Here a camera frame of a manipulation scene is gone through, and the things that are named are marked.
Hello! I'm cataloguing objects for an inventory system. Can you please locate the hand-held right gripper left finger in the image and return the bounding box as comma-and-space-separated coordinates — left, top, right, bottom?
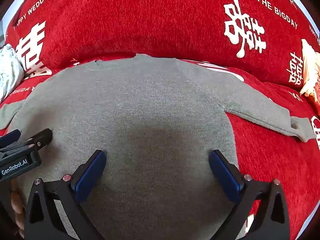
24, 149, 107, 240

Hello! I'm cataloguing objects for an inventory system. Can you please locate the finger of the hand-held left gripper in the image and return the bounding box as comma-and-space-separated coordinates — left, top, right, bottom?
0, 128, 53, 159
0, 129, 22, 149

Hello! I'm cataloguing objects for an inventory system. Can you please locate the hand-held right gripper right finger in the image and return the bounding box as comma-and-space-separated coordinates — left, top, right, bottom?
209, 149, 292, 240

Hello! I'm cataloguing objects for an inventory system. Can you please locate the grey knit sweater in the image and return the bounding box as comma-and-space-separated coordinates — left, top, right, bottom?
0, 54, 318, 240

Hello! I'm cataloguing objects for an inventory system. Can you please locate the person's left hand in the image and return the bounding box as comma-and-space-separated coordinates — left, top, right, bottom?
9, 180, 27, 238

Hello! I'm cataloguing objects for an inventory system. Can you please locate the white patterned cloth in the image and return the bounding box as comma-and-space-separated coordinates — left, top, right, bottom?
0, 43, 24, 103

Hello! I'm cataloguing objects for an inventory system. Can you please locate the red printed blanket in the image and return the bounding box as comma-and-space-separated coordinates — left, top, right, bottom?
0, 0, 320, 240

